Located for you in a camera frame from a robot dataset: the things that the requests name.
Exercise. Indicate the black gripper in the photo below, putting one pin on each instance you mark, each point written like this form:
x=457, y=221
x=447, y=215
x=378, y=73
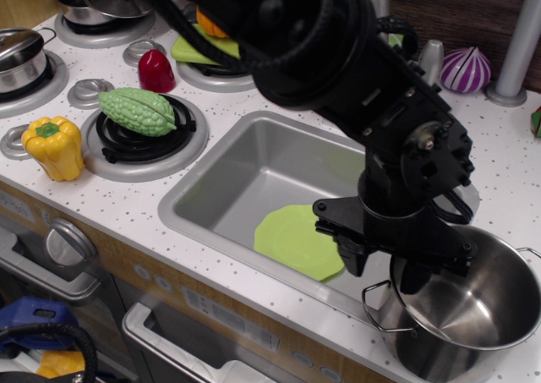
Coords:
x=426, y=237

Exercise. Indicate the large steel pot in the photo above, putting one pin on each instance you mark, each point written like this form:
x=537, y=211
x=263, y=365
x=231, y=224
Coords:
x=460, y=328

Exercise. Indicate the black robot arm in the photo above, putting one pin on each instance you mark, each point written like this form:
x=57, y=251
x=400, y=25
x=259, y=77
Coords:
x=338, y=59

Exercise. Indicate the grey toy sink basin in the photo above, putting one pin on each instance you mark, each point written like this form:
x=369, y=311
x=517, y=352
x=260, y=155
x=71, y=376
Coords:
x=263, y=163

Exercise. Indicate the steel pot with lid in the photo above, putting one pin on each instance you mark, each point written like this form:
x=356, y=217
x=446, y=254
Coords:
x=78, y=12

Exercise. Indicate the small steel pot left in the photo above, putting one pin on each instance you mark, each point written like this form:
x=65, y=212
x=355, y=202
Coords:
x=24, y=63

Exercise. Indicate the green plastic plate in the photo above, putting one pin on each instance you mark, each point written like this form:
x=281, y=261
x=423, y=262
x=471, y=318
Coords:
x=288, y=236

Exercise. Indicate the grey metal pole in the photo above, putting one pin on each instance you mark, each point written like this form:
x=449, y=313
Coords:
x=508, y=90

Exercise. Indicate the red green toy edge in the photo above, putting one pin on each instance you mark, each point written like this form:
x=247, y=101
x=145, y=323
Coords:
x=535, y=122

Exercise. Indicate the purple striped toy onion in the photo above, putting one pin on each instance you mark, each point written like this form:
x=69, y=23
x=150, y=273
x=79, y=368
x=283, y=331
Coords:
x=465, y=70

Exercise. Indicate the silver toy faucet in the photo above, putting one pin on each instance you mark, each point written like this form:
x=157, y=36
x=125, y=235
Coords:
x=431, y=57

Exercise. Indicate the green toy cabbage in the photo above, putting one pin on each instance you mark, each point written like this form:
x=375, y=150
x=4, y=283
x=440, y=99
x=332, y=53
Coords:
x=395, y=40

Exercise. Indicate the green toy bitter gourd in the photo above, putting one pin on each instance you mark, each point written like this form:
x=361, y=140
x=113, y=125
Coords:
x=141, y=111

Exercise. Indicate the black coil burner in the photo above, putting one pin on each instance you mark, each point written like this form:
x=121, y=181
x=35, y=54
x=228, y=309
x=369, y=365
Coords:
x=123, y=145

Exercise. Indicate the green toy cutting board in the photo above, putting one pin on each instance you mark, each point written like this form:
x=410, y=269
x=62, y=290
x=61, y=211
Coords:
x=183, y=52

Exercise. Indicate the orange toy pumpkin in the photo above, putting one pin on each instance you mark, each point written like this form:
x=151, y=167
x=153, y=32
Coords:
x=208, y=26

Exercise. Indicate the red toy pepper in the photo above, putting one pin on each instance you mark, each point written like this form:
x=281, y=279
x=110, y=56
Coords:
x=155, y=72

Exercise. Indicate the silver oven knob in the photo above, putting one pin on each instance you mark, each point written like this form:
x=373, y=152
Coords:
x=66, y=245

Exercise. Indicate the grey stove knob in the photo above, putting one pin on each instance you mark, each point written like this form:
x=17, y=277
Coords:
x=84, y=93
x=136, y=50
x=11, y=144

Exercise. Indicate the yellow cloth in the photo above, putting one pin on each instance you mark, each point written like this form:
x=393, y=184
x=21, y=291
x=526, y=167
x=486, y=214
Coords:
x=56, y=363

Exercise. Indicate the yellow toy bell pepper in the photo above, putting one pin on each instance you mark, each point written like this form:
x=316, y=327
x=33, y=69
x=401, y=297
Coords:
x=55, y=143

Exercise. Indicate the blue plastic object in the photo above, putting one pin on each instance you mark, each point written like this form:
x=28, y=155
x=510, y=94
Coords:
x=32, y=310

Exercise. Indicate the oven door handle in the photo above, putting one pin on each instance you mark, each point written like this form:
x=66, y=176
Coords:
x=180, y=359

